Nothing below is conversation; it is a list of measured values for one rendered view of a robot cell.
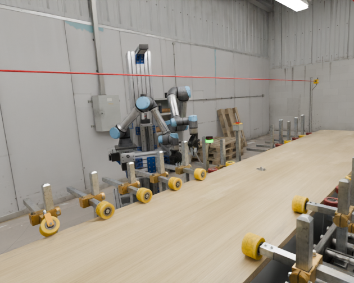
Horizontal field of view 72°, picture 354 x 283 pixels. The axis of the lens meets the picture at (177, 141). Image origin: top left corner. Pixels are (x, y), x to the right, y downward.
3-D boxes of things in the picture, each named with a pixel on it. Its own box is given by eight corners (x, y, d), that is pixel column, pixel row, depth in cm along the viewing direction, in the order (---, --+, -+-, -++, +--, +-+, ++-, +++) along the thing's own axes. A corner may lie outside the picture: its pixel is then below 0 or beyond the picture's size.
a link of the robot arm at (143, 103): (121, 139, 253) (155, 103, 235) (113, 142, 239) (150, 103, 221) (113, 131, 254) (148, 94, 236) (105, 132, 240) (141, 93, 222)
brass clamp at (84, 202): (79, 205, 138) (78, 197, 138) (101, 198, 148) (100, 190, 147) (84, 209, 134) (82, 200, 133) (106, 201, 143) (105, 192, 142)
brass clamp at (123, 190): (118, 192, 155) (117, 185, 155) (135, 186, 164) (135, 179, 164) (123, 195, 151) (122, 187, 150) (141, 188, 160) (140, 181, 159)
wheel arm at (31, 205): (23, 204, 144) (22, 199, 143) (29, 202, 146) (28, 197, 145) (41, 223, 118) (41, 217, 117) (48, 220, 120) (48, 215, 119)
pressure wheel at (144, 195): (139, 185, 143) (148, 189, 149) (134, 199, 142) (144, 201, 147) (145, 187, 139) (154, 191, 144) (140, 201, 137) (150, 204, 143)
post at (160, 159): (160, 214, 181) (156, 151, 173) (164, 213, 183) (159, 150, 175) (164, 216, 178) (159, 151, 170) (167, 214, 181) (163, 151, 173)
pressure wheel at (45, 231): (42, 240, 112) (36, 224, 114) (60, 233, 117) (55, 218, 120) (43, 235, 108) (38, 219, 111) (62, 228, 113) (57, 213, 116)
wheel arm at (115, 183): (101, 181, 178) (101, 176, 177) (106, 180, 180) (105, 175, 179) (142, 197, 142) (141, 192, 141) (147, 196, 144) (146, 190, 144)
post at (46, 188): (54, 269, 130) (40, 183, 122) (61, 266, 133) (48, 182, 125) (56, 273, 128) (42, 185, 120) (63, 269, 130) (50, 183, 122)
